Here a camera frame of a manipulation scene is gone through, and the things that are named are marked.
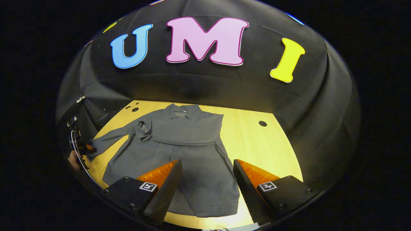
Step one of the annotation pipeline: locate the black backdrop cloth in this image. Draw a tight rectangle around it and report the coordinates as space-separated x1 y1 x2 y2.
56 0 362 193

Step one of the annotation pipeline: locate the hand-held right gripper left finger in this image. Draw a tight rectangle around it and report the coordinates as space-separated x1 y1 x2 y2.
104 159 183 227

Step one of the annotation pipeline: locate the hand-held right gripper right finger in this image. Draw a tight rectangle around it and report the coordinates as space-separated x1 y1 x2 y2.
233 159 313 225

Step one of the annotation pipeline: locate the grey collared shirt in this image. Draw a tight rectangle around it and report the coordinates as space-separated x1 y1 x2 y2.
85 103 241 218

